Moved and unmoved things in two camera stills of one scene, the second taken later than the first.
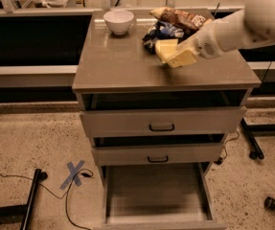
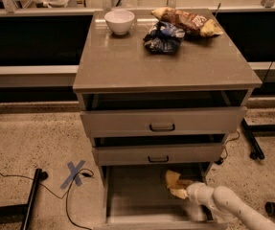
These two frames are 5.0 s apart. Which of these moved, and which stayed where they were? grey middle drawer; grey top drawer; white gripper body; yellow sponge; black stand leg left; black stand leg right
Moved: white gripper body; yellow sponge
Stayed: black stand leg left; grey middle drawer; grey top drawer; black stand leg right
